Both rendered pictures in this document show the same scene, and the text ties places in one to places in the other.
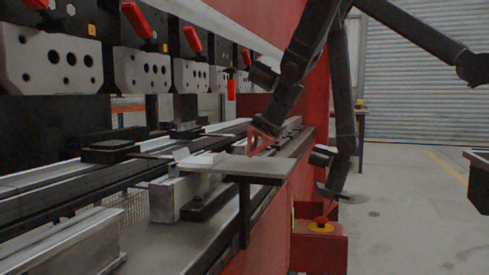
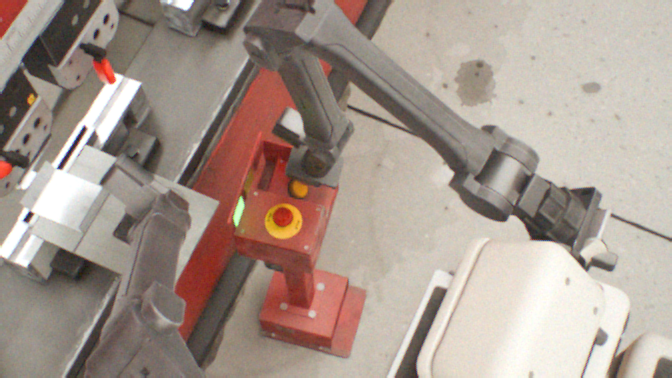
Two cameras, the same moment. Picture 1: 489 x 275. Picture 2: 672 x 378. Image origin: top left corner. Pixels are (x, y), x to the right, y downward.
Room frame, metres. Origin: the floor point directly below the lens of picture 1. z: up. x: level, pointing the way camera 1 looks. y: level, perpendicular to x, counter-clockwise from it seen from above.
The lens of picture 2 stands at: (0.29, -0.43, 2.40)
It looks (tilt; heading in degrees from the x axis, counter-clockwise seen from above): 66 degrees down; 8
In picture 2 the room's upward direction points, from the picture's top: 1 degrees counter-clockwise
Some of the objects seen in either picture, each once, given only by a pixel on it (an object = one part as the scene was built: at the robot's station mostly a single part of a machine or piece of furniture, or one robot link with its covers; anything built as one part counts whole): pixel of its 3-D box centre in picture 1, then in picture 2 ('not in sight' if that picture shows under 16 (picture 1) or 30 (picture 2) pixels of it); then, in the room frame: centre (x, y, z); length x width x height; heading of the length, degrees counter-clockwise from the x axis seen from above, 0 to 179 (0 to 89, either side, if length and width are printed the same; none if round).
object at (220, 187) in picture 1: (214, 196); (107, 202); (0.87, 0.08, 0.89); 0.30 x 0.05 x 0.03; 163
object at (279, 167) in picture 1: (240, 164); (126, 218); (0.81, 0.01, 1.00); 0.26 x 0.18 x 0.01; 73
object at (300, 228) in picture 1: (316, 230); (286, 204); (0.97, -0.23, 0.75); 0.20 x 0.16 x 0.18; 172
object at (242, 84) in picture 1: (233, 70); not in sight; (1.21, 0.04, 1.26); 0.15 x 0.09 x 0.17; 163
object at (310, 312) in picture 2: not in sight; (302, 296); (0.97, -0.23, 0.13); 0.10 x 0.10 x 0.01; 82
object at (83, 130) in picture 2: (191, 162); (59, 175); (0.88, 0.14, 0.99); 0.20 x 0.03 x 0.03; 163
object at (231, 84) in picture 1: (229, 84); (99, 64); (0.98, 0.04, 1.20); 0.04 x 0.02 x 0.10; 73
